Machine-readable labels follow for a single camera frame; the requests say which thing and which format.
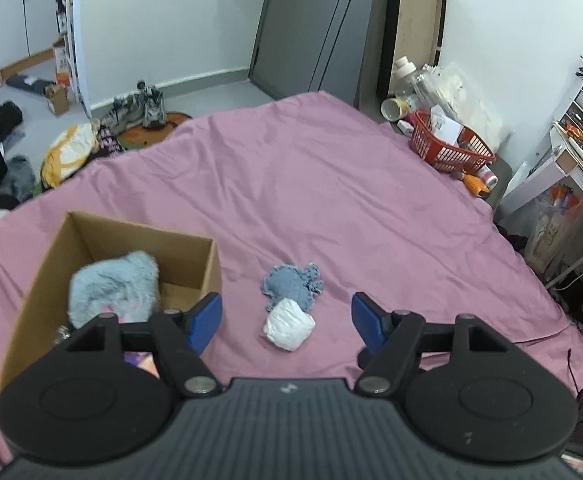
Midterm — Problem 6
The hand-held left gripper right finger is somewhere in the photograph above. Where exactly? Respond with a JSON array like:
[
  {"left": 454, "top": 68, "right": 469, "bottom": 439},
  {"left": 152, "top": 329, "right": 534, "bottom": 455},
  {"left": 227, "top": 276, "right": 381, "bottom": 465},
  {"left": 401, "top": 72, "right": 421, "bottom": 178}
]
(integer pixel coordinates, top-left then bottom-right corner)
[{"left": 350, "top": 291, "right": 522, "bottom": 396}]

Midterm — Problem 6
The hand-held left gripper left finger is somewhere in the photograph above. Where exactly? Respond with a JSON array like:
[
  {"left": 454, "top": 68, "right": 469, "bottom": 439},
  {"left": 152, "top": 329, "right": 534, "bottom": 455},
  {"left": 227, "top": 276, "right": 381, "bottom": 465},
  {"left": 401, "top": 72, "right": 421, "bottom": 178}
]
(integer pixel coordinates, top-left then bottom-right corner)
[{"left": 54, "top": 291, "right": 224, "bottom": 399}]

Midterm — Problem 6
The white cloth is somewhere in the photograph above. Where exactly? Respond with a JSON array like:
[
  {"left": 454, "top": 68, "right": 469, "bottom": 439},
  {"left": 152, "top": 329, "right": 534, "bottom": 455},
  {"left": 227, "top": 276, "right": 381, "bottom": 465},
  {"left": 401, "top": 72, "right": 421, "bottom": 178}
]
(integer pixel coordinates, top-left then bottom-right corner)
[{"left": 262, "top": 298, "right": 316, "bottom": 352}]

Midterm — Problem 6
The blue and pink packet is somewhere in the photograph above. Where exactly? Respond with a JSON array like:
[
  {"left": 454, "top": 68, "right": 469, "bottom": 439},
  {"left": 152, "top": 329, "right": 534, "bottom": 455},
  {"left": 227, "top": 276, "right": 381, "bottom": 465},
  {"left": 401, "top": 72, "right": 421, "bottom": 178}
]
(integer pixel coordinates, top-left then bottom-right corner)
[{"left": 122, "top": 352, "right": 161, "bottom": 379}]

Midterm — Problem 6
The blue-grey knitted toy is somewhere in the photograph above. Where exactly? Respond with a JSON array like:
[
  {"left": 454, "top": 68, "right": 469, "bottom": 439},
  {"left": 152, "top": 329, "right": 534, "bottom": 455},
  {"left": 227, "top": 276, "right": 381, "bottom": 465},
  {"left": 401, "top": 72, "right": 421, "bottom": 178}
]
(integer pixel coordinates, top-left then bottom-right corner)
[{"left": 260, "top": 261, "right": 325, "bottom": 311}]

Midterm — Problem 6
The fluffy light blue plush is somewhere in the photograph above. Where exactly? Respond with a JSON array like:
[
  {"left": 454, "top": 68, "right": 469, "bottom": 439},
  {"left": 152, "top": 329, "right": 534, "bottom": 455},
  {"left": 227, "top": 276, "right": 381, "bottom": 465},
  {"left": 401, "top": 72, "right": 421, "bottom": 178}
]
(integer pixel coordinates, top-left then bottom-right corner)
[{"left": 68, "top": 251, "right": 161, "bottom": 328}]

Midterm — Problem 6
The pink bed sheet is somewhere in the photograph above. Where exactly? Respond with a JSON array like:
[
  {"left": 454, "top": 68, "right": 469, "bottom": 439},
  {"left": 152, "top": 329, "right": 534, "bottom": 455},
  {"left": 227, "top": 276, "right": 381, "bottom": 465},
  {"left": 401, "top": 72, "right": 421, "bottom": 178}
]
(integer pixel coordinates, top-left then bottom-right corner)
[{"left": 0, "top": 91, "right": 583, "bottom": 466}]

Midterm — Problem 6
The red plastic basket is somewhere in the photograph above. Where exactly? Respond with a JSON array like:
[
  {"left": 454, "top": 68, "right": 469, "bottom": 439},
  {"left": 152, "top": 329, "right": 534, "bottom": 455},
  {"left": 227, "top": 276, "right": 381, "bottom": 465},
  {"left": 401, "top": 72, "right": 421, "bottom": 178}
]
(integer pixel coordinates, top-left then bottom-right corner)
[{"left": 410, "top": 111, "right": 497, "bottom": 174}]

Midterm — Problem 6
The orange floor mat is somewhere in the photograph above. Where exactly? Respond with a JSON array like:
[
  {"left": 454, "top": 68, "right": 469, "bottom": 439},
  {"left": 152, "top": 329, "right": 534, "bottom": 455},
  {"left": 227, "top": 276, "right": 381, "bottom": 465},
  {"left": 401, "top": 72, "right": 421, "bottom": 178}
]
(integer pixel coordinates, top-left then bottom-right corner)
[{"left": 116, "top": 111, "right": 193, "bottom": 151}]

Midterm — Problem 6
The dark patterned cloth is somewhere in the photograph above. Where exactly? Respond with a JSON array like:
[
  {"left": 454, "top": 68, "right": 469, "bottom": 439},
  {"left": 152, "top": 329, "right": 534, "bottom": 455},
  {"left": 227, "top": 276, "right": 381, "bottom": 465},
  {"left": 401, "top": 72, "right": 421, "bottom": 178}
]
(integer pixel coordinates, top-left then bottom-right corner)
[{"left": 94, "top": 127, "right": 126, "bottom": 159}]

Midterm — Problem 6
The white paper bag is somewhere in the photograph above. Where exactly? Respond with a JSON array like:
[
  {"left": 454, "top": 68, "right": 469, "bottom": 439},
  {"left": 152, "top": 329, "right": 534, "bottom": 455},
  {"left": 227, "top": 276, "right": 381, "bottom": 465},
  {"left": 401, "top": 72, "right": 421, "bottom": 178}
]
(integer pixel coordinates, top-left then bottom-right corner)
[{"left": 526, "top": 200, "right": 581, "bottom": 267}]

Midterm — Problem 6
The yellow and white bag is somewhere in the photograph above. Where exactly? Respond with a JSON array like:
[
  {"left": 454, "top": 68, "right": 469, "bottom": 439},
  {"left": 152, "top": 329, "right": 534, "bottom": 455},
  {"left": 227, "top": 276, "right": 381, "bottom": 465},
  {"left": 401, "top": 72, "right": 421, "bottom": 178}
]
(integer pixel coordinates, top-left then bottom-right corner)
[{"left": 40, "top": 123, "right": 100, "bottom": 188}]

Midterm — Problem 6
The grey cloth on floor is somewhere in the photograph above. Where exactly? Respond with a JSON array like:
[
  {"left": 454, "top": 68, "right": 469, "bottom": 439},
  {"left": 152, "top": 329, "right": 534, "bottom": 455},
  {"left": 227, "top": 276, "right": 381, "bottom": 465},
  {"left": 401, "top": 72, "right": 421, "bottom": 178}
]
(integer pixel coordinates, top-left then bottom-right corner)
[{"left": 0, "top": 156, "right": 37, "bottom": 201}]

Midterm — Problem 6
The clear bottle with white cap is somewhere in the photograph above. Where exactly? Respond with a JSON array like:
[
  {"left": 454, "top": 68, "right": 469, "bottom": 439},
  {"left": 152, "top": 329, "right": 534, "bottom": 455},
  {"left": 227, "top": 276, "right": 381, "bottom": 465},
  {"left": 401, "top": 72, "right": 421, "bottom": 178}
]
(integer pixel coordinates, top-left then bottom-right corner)
[{"left": 391, "top": 56, "right": 423, "bottom": 111}]

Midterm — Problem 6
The pile of white plastic bags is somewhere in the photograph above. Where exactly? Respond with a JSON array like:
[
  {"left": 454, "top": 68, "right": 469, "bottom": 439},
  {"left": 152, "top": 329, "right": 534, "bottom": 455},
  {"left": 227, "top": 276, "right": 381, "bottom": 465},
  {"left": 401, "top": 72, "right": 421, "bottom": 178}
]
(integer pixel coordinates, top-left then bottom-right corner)
[{"left": 416, "top": 62, "right": 515, "bottom": 153}]

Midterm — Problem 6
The small brown cardboard box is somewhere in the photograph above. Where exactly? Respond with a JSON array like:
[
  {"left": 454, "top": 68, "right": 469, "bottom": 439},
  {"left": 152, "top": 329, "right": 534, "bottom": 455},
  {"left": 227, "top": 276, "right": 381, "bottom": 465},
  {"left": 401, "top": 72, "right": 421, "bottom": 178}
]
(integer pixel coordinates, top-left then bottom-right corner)
[{"left": 46, "top": 84, "right": 70, "bottom": 117}]

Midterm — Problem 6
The orange and white carton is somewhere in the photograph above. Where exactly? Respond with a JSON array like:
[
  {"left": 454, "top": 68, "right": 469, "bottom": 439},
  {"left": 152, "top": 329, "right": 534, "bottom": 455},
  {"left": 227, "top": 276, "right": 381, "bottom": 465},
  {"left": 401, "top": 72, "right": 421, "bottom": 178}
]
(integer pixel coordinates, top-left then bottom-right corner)
[{"left": 52, "top": 45, "right": 73, "bottom": 86}]

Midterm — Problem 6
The dark blue packet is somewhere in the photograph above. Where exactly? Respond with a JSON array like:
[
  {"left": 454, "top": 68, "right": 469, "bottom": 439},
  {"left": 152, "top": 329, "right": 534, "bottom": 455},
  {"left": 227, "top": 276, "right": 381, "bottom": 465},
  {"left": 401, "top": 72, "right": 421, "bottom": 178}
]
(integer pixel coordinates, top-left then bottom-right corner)
[{"left": 4, "top": 74, "right": 56, "bottom": 95}]

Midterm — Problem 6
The white rack with bottles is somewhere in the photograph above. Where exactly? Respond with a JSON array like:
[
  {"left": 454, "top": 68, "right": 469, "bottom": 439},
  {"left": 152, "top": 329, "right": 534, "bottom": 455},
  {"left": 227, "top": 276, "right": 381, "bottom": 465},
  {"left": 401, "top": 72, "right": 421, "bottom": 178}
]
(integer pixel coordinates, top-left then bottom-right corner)
[{"left": 54, "top": 0, "right": 92, "bottom": 112}]

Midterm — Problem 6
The grey door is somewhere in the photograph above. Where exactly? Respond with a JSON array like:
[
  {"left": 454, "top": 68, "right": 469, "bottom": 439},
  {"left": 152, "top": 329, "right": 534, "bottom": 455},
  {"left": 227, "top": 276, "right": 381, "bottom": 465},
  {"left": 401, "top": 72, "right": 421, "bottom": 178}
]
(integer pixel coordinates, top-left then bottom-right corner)
[{"left": 248, "top": 0, "right": 392, "bottom": 107}]

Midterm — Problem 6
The black cable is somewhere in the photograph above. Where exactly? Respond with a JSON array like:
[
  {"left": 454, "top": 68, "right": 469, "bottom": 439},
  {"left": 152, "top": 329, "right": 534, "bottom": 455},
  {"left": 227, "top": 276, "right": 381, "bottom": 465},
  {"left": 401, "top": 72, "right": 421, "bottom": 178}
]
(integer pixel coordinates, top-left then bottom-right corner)
[{"left": 566, "top": 350, "right": 581, "bottom": 392}]

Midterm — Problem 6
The black frame with brown backing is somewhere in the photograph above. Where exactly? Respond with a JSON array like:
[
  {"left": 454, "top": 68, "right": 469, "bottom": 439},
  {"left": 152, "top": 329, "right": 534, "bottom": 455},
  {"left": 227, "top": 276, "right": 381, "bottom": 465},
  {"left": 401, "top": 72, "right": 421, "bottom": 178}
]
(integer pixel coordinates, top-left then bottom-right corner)
[{"left": 377, "top": 0, "right": 448, "bottom": 101}]

